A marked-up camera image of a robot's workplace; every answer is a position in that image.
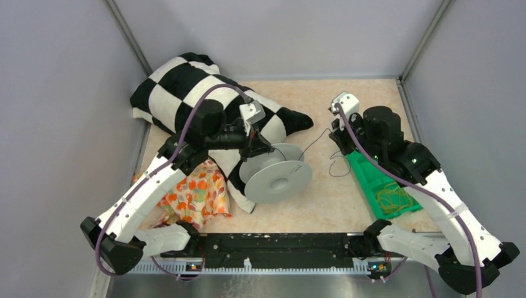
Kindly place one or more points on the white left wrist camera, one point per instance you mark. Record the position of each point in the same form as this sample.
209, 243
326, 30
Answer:
251, 114

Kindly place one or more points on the green plastic compartment bin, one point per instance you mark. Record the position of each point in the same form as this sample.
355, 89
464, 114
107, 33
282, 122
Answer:
386, 198

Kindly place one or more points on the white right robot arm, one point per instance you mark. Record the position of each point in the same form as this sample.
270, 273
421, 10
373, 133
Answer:
469, 257

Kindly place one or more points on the grey plastic cable spool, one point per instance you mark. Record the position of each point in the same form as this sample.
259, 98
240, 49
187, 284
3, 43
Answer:
275, 176

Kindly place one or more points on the black white checkered blanket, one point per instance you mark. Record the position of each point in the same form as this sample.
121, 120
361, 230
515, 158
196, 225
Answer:
168, 96

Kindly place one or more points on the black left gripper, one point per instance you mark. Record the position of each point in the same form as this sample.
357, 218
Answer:
254, 145

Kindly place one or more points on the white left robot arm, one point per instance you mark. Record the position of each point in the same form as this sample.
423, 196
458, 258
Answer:
118, 243

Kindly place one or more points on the orange floral cloth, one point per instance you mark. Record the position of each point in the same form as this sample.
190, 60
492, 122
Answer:
197, 200

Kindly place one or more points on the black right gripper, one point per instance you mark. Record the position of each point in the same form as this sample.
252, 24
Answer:
338, 135

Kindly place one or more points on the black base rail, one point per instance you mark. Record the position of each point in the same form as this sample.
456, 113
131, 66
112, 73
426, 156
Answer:
280, 250

